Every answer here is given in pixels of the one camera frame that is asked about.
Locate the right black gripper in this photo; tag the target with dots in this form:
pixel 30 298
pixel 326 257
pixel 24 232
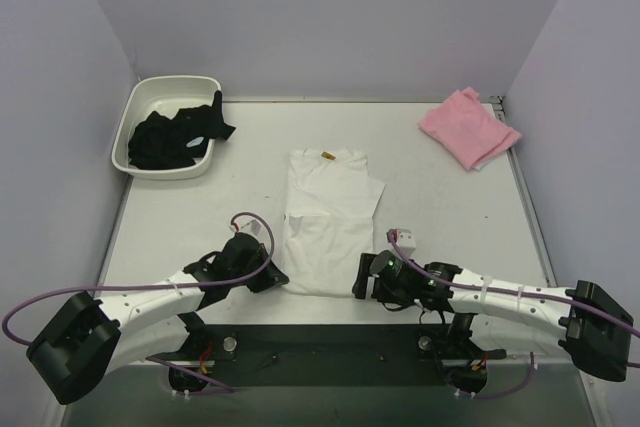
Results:
pixel 360 276

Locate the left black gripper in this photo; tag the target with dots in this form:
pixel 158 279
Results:
pixel 267 278

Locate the white t shirt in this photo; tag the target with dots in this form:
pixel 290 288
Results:
pixel 328 220

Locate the pink t shirt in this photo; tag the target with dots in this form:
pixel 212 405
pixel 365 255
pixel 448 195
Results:
pixel 467 130

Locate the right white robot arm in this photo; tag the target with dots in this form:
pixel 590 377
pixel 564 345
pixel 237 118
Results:
pixel 583 323

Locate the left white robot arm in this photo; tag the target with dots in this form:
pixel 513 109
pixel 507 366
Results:
pixel 90 337

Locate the black t shirt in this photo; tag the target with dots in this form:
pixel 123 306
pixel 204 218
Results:
pixel 162 143

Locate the white plastic bin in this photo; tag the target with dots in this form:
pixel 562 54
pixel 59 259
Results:
pixel 165 95

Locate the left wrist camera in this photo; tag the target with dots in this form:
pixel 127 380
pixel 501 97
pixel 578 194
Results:
pixel 249 226

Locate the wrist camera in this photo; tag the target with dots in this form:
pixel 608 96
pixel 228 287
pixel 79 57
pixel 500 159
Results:
pixel 404 240
pixel 249 226

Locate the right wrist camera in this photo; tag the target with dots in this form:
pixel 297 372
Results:
pixel 404 240

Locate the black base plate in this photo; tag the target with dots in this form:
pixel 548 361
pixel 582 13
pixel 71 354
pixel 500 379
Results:
pixel 361 355

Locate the aluminium right side rail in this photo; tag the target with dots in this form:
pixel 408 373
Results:
pixel 517 248

